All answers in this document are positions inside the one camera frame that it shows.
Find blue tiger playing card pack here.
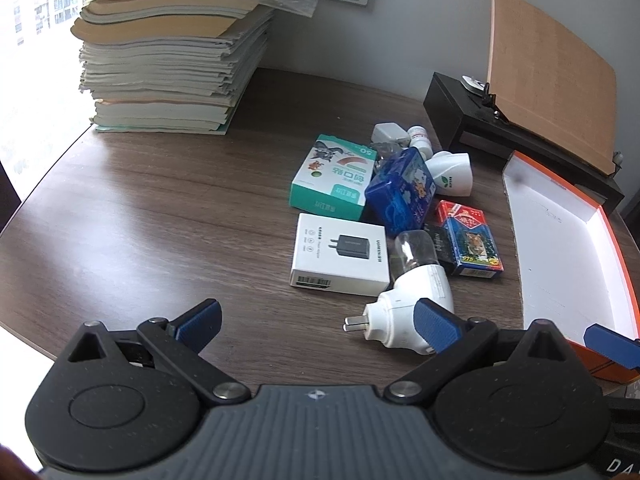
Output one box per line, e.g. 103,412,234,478
444,210,505,279

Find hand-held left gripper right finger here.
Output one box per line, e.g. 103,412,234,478
382,297,587,408

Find white plug-in heater green leaf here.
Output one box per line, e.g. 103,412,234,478
425,151,474,199

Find white charger box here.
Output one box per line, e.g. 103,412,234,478
289,212,392,297

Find orange cardboard box white inside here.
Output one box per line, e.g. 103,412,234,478
502,150,640,386

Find blue cartoon print box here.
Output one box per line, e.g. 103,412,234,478
364,147,435,239

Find white plug-in heater clear bottle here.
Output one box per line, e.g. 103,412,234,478
343,230,456,359

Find small crumpled clear plastic bag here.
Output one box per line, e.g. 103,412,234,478
372,142,407,172

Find red playing card pack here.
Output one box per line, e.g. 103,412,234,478
434,200,489,232

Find white medicine bottle orange stripe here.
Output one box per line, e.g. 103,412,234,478
407,126,435,160

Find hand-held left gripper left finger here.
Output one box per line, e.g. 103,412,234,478
56,299,252,407

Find stack of books and papers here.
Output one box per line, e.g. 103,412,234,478
70,0,277,136

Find white power adapter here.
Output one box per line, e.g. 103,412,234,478
371,122,409,147

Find green white bandage box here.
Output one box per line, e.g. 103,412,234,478
289,133,379,222

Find black monitor riser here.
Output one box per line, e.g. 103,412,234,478
423,72,626,217

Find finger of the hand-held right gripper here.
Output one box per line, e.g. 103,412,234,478
584,324,640,372

